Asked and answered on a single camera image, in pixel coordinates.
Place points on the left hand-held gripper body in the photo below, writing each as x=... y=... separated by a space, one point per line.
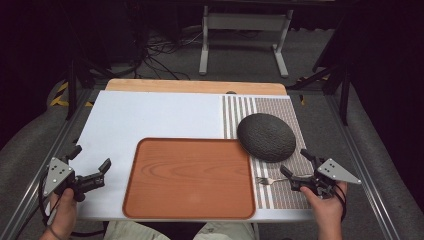
x=58 y=173

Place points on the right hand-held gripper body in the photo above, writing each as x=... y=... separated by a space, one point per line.
x=336 y=171

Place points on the silver fork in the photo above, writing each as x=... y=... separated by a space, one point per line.
x=266 y=181

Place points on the person's left hand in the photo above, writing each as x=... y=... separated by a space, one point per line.
x=65 y=210

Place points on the person's right hand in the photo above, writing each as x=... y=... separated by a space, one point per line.
x=328 y=210

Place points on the striped woven placemat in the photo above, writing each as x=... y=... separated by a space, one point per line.
x=283 y=193

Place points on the yellow black floor tape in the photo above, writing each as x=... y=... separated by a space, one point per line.
x=60 y=96

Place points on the black stand legs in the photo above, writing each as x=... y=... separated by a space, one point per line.
x=71 y=90
x=345 y=93

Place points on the white table mat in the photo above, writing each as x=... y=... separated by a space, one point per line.
x=150 y=113

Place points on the person's legs in light pants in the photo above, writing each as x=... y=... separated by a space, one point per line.
x=230 y=232

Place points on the brown wooden tray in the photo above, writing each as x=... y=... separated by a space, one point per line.
x=188 y=180

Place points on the white metal stand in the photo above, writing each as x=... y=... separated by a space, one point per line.
x=246 y=21

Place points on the aluminium frame rail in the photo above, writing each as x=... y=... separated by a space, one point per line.
x=363 y=166
x=30 y=186

